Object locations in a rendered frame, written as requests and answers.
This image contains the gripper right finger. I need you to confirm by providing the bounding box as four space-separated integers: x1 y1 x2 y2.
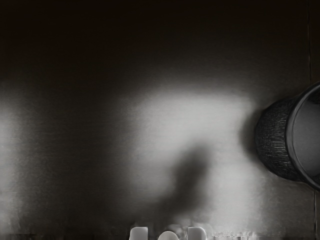
186 225 208 240

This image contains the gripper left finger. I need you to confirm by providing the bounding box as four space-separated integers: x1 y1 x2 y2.
128 226 149 240

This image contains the black mesh pen holder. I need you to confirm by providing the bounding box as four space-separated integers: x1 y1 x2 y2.
254 81 320 193

